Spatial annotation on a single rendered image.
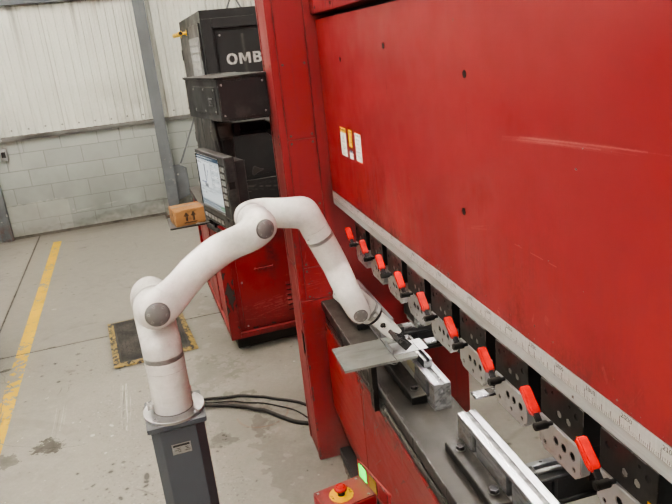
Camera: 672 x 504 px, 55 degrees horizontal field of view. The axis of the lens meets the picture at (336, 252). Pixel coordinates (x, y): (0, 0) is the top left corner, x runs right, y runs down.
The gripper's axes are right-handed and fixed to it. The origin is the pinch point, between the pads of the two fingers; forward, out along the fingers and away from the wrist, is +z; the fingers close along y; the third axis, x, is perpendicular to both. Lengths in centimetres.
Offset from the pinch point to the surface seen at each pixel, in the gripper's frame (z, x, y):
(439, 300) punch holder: -21.6, -18.7, -35.3
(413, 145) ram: -54, -47, -21
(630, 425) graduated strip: -27, -24, -116
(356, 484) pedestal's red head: -1, 39, -37
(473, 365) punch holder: -14, -12, -57
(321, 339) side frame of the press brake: 19, 32, 86
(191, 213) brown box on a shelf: -43, 46, 228
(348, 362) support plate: -11.3, 17.6, -2.3
